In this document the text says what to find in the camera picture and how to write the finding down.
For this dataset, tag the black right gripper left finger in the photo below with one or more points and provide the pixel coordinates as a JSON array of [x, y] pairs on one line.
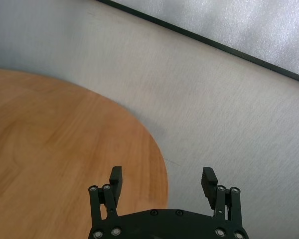
[[115, 184]]

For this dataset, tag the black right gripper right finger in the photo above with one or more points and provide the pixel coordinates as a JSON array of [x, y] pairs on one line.
[[209, 189]]

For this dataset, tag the black wall trim strip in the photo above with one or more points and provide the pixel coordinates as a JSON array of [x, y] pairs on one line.
[[201, 38]]

